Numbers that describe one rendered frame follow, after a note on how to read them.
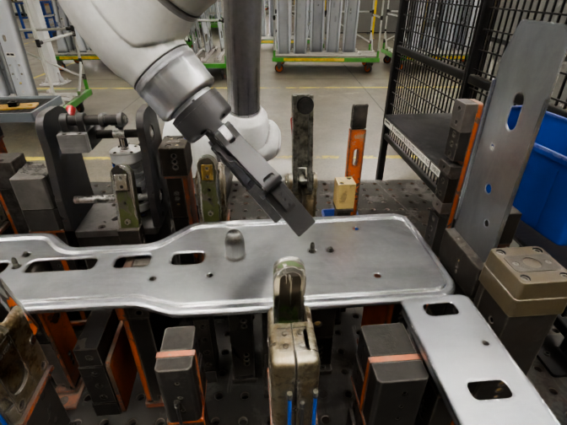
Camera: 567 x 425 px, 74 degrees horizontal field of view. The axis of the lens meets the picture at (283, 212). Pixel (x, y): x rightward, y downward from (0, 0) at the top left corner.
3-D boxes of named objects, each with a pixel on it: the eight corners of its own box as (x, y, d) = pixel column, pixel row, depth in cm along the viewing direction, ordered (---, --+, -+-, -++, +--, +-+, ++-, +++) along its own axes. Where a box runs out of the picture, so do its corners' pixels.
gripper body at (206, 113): (216, 78, 47) (264, 137, 49) (212, 93, 55) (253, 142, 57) (169, 117, 46) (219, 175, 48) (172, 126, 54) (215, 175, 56)
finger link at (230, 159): (236, 132, 52) (232, 126, 51) (288, 180, 47) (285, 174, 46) (213, 152, 52) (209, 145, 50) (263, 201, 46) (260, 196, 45)
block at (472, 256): (438, 390, 74) (479, 270, 58) (414, 341, 84) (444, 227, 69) (453, 389, 74) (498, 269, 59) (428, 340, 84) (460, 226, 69)
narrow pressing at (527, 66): (485, 269, 59) (571, 24, 41) (450, 228, 69) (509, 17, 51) (489, 268, 59) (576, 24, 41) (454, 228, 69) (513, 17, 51)
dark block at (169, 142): (186, 312, 92) (157, 147, 70) (190, 292, 98) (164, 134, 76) (207, 310, 92) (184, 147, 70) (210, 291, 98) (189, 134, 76)
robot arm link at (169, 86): (189, 57, 54) (217, 91, 56) (139, 97, 53) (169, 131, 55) (189, 34, 45) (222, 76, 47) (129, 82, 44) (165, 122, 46)
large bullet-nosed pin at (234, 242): (226, 269, 61) (223, 235, 58) (227, 257, 64) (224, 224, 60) (245, 268, 61) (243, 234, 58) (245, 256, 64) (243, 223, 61)
